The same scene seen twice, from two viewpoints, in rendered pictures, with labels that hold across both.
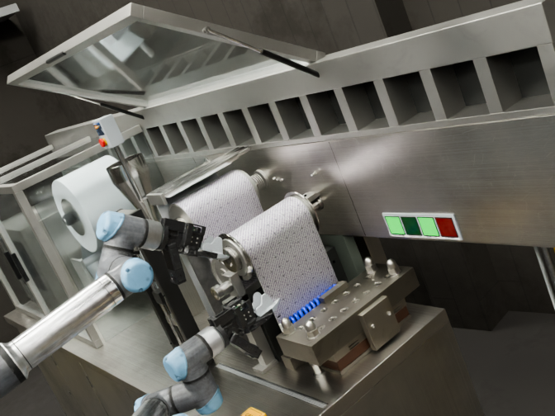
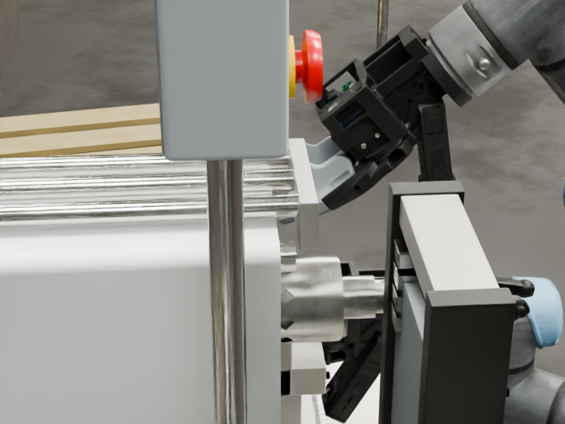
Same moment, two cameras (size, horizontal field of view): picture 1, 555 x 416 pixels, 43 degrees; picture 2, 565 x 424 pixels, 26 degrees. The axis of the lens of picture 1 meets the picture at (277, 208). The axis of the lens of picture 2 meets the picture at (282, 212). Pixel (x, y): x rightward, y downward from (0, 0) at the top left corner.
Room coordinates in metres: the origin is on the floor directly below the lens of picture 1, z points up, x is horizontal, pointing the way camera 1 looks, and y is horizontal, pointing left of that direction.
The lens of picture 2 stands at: (2.76, 0.64, 1.82)
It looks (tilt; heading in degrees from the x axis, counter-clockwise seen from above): 28 degrees down; 207
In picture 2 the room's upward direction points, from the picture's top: straight up
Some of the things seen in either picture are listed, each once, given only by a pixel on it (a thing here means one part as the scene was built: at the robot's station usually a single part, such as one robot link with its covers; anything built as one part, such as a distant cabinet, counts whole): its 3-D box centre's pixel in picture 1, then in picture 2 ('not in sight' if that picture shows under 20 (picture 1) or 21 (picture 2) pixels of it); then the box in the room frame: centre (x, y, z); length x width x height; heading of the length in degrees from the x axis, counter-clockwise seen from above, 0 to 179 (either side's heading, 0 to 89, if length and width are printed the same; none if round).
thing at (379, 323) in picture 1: (380, 323); not in sight; (1.72, -0.13, 0.97); 0.10 x 0.03 x 0.11; 121
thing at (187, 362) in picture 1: (187, 359); (504, 315); (1.67, 0.36, 1.11); 0.11 x 0.08 x 0.09; 121
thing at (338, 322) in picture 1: (348, 310); not in sight; (1.80, -0.07, 1.00); 0.40 x 0.16 x 0.06; 121
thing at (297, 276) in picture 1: (298, 278); not in sight; (1.88, 0.02, 1.11); 0.23 x 0.01 x 0.18; 121
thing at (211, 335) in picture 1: (211, 341); not in sight; (1.72, 0.30, 1.11); 0.08 x 0.05 x 0.08; 31
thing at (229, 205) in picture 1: (256, 260); not in sight; (2.04, 0.12, 1.16); 0.39 x 0.23 x 0.51; 31
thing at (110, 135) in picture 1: (106, 132); (240, 12); (2.35, 0.42, 1.66); 0.07 x 0.07 x 0.10; 31
